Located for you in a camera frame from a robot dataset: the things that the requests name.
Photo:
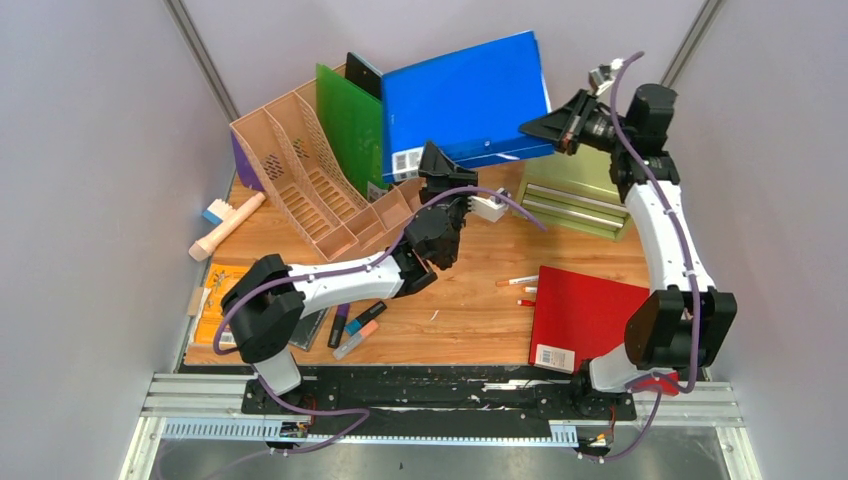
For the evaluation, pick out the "green translucent plastic folder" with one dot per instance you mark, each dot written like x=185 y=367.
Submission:
x=352 y=122

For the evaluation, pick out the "blue white eraser block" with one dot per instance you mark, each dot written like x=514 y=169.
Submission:
x=217 y=212

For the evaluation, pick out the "purple highlighter marker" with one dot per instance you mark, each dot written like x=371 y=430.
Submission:
x=338 y=325

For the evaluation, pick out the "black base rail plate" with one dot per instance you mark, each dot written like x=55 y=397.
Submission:
x=464 y=403

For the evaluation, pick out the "black clipboard blue back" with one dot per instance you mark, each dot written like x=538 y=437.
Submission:
x=364 y=75

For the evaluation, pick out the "blue highlighter marker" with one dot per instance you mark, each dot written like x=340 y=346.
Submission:
x=368 y=315

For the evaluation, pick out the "green metal drawer cabinet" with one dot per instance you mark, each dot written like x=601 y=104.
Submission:
x=575 y=192

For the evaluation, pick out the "orange highlighter marker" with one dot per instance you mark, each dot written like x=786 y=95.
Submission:
x=355 y=340

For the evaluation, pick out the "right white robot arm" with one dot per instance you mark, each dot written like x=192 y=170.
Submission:
x=682 y=325

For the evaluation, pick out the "orange yellow booklet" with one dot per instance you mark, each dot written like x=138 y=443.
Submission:
x=220 y=279

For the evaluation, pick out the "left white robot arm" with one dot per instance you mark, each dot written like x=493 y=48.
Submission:
x=265 y=306

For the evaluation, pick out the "beige plastic file organizer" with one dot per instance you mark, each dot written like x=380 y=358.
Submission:
x=288 y=150

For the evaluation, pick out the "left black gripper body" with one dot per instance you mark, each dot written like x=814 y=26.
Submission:
x=454 y=206

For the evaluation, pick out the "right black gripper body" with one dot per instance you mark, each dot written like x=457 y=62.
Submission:
x=599 y=131

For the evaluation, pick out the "beige rolled tube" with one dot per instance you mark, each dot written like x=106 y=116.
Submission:
x=204 y=247

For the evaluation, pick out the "black notebook with sticker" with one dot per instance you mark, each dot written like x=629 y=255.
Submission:
x=307 y=330

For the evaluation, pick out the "white orange marker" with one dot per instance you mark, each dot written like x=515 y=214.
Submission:
x=517 y=281

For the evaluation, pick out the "blue binder folder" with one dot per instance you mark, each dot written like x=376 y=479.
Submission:
x=470 y=103

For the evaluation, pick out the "red binder folder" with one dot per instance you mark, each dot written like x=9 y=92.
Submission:
x=581 y=320

